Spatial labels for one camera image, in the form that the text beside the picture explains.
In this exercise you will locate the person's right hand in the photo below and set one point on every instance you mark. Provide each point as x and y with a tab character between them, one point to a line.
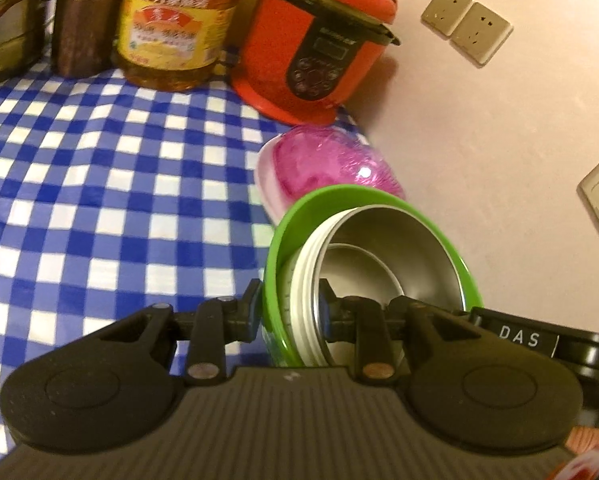
582	439

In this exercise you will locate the brown metal canister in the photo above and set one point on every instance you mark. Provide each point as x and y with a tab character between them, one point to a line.
83	37

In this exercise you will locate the green plastic bowl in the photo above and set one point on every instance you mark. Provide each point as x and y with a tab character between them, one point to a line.
292	233

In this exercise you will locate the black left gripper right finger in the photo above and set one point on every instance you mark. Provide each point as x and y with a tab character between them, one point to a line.
463	383

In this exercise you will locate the stainless steel bowl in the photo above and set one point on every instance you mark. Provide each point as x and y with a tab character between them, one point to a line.
416	264

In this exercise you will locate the white ceramic plate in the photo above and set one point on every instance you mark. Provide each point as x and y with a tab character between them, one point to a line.
272	197

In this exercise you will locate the right beige wall socket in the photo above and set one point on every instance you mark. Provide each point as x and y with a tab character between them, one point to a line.
481	33

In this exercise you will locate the beige wall socket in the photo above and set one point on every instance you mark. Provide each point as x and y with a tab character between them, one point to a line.
481	33
444	16

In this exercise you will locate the large cooking oil bottle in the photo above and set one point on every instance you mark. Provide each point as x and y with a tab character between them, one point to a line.
171	45

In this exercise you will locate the cream plastic bowl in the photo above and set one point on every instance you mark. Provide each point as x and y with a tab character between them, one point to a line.
334	251

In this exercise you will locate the large purple glass plate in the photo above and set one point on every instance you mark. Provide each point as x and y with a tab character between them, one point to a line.
309	157

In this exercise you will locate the left beige wall socket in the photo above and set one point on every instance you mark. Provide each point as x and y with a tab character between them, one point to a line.
444	16

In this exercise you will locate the blue white checkered tablecloth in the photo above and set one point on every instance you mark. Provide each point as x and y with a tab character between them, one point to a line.
114	197

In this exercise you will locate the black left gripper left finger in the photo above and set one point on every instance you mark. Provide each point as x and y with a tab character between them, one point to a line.
119	383

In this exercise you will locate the red electric pressure cooker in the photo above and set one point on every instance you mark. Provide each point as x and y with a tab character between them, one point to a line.
302	59

